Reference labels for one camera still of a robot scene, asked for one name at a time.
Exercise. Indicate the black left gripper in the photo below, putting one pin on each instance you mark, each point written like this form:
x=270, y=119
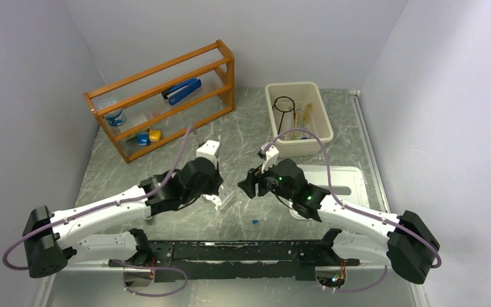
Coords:
x=216, y=180

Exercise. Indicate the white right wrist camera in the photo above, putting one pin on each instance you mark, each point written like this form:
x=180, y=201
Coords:
x=269, y=154

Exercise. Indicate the beige plastic bin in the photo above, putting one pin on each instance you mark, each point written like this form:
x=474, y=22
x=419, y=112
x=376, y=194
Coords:
x=303, y=93

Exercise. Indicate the tan test tube brush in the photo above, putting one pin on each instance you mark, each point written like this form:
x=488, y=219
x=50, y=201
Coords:
x=306, y=115

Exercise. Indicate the colourful plastic spoons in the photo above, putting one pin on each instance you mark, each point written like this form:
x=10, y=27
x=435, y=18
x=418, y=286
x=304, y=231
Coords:
x=297, y=123

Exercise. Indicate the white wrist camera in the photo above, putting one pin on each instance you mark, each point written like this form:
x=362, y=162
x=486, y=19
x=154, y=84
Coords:
x=269, y=154
x=210, y=150

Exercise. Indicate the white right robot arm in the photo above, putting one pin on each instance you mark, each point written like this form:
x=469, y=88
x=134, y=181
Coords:
x=402, y=242

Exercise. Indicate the blue yellow small objects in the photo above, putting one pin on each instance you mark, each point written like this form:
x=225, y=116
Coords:
x=146, y=137

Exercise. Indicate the clear plastic bag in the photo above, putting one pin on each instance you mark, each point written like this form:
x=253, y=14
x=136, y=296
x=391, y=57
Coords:
x=220, y=201

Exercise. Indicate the orange wooden rack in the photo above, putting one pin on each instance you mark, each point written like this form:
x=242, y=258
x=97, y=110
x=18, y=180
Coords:
x=139, y=96

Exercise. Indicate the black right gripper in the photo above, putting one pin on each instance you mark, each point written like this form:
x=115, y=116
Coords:
x=249, y=184

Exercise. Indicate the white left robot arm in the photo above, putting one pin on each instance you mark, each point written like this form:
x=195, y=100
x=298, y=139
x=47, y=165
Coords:
x=53, y=240

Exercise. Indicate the blue stapler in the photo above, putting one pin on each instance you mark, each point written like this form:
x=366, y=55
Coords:
x=178, y=92

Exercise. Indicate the blue white tape roll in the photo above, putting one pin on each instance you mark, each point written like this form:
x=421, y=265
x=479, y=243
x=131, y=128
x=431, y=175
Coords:
x=115, y=118

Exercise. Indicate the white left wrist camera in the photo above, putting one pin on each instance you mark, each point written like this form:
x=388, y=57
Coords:
x=210, y=150

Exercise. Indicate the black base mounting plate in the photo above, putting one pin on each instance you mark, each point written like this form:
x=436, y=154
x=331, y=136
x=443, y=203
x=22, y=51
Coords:
x=298, y=259

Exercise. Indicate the white bin lid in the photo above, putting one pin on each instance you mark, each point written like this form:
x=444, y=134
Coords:
x=348, y=182

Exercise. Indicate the black metal ring tripod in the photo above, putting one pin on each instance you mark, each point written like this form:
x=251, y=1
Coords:
x=285, y=106

